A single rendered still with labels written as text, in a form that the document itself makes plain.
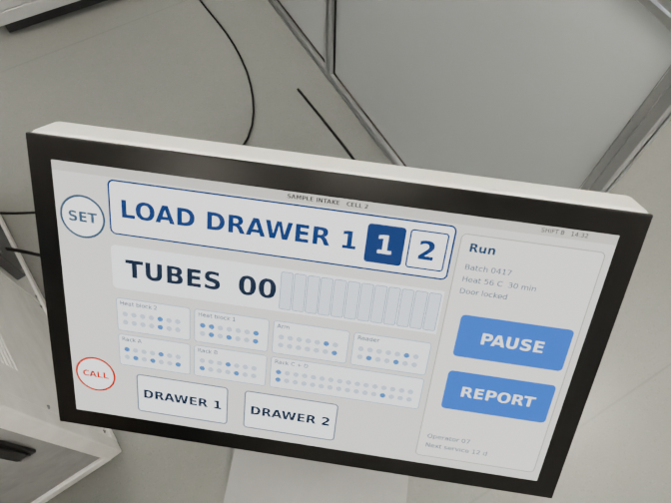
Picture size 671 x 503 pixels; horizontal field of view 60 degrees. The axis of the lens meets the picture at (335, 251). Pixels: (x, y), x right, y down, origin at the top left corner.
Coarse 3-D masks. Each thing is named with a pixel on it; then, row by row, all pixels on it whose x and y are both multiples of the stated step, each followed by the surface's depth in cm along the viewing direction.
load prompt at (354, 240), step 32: (128, 192) 49; (160, 192) 49; (192, 192) 49; (128, 224) 51; (160, 224) 50; (192, 224) 50; (224, 224) 50; (256, 224) 49; (288, 224) 49; (320, 224) 49; (352, 224) 48; (384, 224) 48; (416, 224) 48; (288, 256) 50; (320, 256) 50; (352, 256) 50; (384, 256) 49; (416, 256) 49; (448, 256) 49
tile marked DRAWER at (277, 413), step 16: (256, 400) 57; (272, 400) 57; (288, 400) 57; (304, 400) 56; (256, 416) 58; (272, 416) 58; (288, 416) 58; (304, 416) 57; (320, 416) 57; (336, 416) 57; (288, 432) 58; (304, 432) 58; (320, 432) 58
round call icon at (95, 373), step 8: (80, 360) 57; (88, 360) 57; (96, 360) 57; (104, 360) 57; (112, 360) 57; (80, 368) 58; (88, 368) 58; (96, 368) 58; (104, 368) 57; (112, 368) 57; (80, 376) 58; (88, 376) 58; (96, 376) 58; (104, 376) 58; (112, 376) 58; (80, 384) 59; (88, 384) 58; (96, 384) 58; (104, 384) 58; (112, 384) 58; (104, 392) 59; (112, 392) 59
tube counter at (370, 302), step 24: (240, 264) 51; (240, 288) 52; (264, 288) 52; (288, 288) 52; (312, 288) 51; (336, 288) 51; (360, 288) 51; (384, 288) 51; (408, 288) 50; (312, 312) 52; (336, 312) 52; (360, 312) 52; (384, 312) 52; (408, 312) 51; (432, 312) 51
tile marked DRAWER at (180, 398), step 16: (144, 384) 58; (160, 384) 58; (176, 384) 57; (192, 384) 57; (208, 384) 57; (144, 400) 59; (160, 400) 58; (176, 400) 58; (192, 400) 58; (208, 400) 58; (224, 400) 58; (176, 416) 59; (192, 416) 59; (208, 416) 59; (224, 416) 58
